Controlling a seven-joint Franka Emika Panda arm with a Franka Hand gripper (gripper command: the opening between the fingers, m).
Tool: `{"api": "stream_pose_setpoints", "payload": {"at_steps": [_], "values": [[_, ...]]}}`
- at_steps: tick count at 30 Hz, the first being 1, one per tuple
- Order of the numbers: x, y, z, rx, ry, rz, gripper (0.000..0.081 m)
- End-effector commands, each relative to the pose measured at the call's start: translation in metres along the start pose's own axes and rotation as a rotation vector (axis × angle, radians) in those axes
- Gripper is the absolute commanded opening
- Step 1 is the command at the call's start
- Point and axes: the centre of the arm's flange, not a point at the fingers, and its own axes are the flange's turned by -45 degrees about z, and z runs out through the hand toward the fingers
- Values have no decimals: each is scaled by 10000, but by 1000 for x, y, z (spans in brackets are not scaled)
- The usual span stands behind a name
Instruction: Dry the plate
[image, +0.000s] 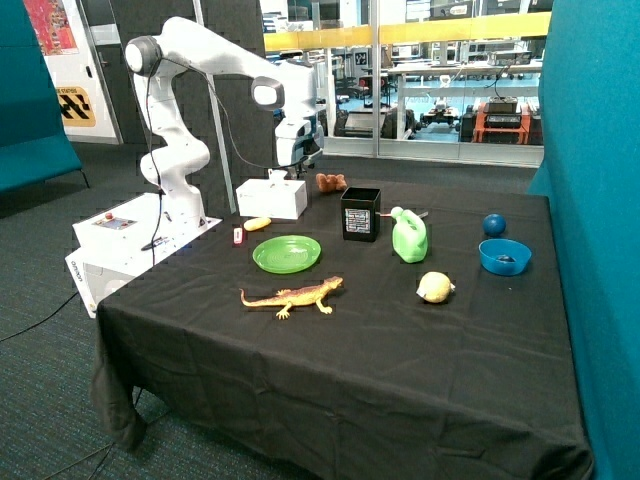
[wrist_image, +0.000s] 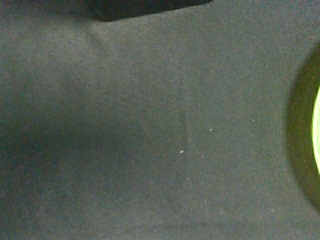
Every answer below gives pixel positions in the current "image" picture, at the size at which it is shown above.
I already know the red white small box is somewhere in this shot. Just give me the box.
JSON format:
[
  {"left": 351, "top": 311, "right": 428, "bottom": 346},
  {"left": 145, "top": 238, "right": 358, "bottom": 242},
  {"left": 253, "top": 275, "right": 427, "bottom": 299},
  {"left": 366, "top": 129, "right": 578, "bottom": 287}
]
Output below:
[{"left": 233, "top": 227, "right": 245, "bottom": 245}]

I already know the orange toy lizard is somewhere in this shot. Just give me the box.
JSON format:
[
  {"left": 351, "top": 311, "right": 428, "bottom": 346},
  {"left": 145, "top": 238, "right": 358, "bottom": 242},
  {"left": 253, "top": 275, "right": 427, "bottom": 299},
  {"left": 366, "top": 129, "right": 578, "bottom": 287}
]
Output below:
[{"left": 240, "top": 276, "right": 344, "bottom": 319}]

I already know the black tablecloth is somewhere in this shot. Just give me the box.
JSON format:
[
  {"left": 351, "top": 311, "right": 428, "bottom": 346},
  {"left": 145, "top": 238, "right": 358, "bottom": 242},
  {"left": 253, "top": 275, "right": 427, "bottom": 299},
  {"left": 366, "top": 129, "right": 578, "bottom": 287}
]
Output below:
[{"left": 90, "top": 182, "right": 595, "bottom": 479}]

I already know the yellow round sponge ball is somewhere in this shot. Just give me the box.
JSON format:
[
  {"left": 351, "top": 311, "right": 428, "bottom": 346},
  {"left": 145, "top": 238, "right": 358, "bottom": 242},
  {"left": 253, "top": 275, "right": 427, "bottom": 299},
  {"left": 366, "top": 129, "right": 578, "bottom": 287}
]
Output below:
[{"left": 416, "top": 271, "right": 455, "bottom": 304}]

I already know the yellow toy potato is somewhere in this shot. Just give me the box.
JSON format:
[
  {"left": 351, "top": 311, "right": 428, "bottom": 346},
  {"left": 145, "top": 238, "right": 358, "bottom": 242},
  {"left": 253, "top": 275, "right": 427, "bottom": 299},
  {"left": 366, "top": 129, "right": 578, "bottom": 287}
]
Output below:
[{"left": 243, "top": 217, "right": 272, "bottom": 232}]

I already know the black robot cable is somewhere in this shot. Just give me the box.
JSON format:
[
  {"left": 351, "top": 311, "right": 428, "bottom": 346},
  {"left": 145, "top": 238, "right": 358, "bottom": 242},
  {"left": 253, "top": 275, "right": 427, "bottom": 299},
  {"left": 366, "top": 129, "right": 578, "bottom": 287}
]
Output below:
[{"left": 141, "top": 49, "right": 281, "bottom": 253}]

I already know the black square container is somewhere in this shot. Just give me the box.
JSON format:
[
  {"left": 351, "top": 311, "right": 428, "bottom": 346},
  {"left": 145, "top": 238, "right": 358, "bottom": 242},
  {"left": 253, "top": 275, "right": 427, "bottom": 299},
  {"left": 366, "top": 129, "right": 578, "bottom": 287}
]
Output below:
[{"left": 340, "top": 187, "right": 381, "bottom": 242}]

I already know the green toy watering can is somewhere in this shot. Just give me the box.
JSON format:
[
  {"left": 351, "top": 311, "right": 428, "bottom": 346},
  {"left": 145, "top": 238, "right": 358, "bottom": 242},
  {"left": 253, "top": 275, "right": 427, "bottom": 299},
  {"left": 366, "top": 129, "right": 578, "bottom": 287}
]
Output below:
[{"left": 390, "top": 206, "right": 428, "bottom": 263}]

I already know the teal sofa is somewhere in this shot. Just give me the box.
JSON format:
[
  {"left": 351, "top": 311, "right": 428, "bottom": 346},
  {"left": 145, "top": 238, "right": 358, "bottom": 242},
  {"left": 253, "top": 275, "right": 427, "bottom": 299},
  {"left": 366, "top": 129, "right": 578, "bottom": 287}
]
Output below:
[{"left": 0, "top": 1, "right": 83, "bottom": 193}]

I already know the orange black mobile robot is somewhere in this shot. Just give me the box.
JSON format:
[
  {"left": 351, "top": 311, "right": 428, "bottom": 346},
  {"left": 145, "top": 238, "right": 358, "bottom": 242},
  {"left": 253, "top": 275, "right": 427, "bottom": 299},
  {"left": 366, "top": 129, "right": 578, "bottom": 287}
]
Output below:
[{"left": 472, "top": 97, "right": 531, "bottom": 145}]

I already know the blue bowl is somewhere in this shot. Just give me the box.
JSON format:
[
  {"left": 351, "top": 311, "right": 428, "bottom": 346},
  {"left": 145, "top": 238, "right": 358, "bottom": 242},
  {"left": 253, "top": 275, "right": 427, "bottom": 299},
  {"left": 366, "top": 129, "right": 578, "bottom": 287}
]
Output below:
[{"left": 478, "top": 238, "right": 532, "bottom": 276}]

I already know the white robot control base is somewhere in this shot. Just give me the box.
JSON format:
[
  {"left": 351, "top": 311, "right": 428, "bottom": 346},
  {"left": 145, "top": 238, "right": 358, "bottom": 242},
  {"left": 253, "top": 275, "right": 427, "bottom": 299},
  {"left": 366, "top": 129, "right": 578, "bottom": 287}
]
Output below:
[{"left": 66, "top": 193, "right": 221, "bottom": 318}]

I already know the teal partition panel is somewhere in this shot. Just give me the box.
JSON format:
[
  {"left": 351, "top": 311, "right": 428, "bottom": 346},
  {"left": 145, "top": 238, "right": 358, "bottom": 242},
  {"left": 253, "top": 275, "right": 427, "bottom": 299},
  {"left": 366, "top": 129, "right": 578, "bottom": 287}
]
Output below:
[{"left": 530, "top": 1, "right": 639, "bottom": 479}]

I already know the blue ball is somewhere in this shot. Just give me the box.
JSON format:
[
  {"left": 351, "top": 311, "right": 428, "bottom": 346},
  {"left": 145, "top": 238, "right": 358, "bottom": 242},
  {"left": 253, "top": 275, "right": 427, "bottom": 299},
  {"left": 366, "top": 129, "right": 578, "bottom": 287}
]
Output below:
[{"left": 482, "top": 213, "right": 507, "bottom": 237}]

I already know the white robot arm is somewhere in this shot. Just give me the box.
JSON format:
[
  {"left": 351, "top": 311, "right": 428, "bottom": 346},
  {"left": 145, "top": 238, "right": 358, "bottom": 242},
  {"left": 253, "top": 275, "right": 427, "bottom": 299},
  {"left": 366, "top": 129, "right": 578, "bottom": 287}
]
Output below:
[{"left": 125, "top": 17, "right": 324, "bottom": 227}]

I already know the white tissue box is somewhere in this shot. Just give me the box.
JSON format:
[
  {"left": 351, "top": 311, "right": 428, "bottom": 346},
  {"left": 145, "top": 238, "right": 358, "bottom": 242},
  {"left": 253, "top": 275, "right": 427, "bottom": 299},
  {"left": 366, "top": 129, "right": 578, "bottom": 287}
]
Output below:
[{"left": 236, "top": 179, "right": 307, "bottom": 220}]

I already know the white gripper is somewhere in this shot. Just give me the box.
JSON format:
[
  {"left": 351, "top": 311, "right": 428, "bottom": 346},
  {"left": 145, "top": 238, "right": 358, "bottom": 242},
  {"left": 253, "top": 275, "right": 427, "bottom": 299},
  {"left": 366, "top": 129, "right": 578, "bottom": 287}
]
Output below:
[{"left": 275, "top": 115, "right": 324, "bottom": 176}]

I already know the green plastic plate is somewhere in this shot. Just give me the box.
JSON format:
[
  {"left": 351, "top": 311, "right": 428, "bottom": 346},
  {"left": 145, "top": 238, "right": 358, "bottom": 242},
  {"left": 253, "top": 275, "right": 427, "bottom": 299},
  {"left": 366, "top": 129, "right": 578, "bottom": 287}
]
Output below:
[{"left": 252, "top": 235, "right": 322, "bottom": 275}]

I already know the white tissue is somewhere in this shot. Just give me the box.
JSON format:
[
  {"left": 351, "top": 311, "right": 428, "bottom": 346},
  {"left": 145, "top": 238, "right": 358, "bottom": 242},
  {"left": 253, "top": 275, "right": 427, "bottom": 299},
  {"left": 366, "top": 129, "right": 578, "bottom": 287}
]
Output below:
[{"left": 268, "top": 169, "right": 288, "bottom": 183}]

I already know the brown plush toy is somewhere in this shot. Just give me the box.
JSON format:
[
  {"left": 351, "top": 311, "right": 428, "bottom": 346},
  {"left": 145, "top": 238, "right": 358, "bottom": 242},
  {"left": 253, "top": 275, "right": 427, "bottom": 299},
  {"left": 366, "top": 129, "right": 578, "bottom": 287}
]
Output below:
[{"left": 315, "top": 173, "right": 348, "bottom": 193}]

